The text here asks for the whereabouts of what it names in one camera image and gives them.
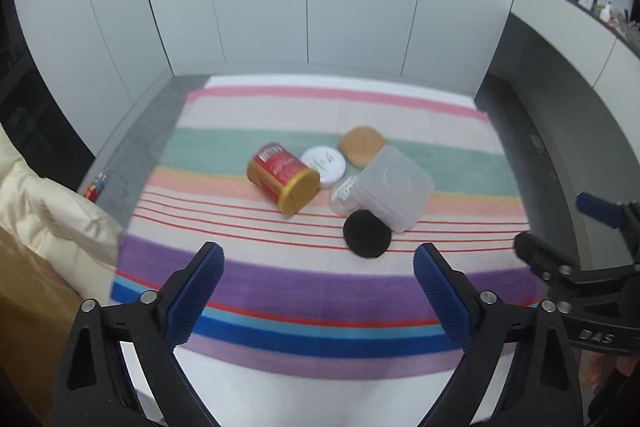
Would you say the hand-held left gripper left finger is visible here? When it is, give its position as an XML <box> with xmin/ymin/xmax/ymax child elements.
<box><xmin>52</xmin><ymin>241</ymin><xmax>226</xmax><ymax>427</ymax></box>

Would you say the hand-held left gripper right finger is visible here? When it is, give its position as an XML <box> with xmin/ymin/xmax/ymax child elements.
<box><xmin>412</xmin><ymin>242</ymin><xmax>586</xmax><ymax>427</ymax></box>

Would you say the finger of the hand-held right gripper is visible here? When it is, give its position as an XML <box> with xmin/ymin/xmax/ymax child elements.
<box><xmin>513</xmin><ymin>231</ymin><xmax>596</xmax><ymax>293</ymax></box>
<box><xmin>575</xmin><ymin>192</ymin><xmax>640</xmax><ymax>235</ymax></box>

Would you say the black round makeup puff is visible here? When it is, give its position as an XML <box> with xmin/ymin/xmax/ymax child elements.
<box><xmin>343</xmin><ymin>209</ymin><xmax>393</xmax><ymax>260</ymax></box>

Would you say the clear plastic box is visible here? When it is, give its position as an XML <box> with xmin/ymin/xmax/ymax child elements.
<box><xmin>352</xmin><ymin>146</ymin><xmax>435</xmax><ymax>234</ymax></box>

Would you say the small clear labelled container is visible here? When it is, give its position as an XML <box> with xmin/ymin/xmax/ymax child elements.
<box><xmin>329</xmin><ymin>174</ymin><xmax>362</xmax><ymax>215</ymax></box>

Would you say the red can with gold lid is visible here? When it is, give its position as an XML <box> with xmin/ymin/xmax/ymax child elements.
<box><xmin>247</xmin><ymin>142</ymin><xmax>321</xmax><ymax>216</ymax></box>

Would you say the brown cardboard box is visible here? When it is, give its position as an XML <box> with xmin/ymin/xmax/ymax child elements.
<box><xmin>0</xmin><ymin>227</ymin><xmax>86</xmax><ymax>427</ymax></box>

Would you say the tan round makeup puff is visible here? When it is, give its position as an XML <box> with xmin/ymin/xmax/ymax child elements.
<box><xmin>338</xmin><ymin>126</ymin><xmax>387</xmax><ymax>168</ymax></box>

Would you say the white round jar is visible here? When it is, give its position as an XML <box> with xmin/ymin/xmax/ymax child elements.
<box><xmin>301</xmin><ymin>146</ymin><xmax>347</xmax><ymax>188</ymax></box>

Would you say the person's right hand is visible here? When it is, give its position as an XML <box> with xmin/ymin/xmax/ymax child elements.
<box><xmin>587</xmin><ymin>351</ymin><xmax>623</xmax><ymax>390</ymax></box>

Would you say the striped colourful mat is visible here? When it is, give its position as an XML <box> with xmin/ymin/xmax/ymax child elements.
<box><xmin>109</xmin><ymin>74</ymin><xmax>546</xmax><ymax>427</ymax></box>

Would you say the cream puffer jacket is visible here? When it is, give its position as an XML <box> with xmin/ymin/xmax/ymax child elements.
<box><xmin>0</xmin><ymin>122</ymin><xmax>126</xmax><ymax>308</ymax></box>

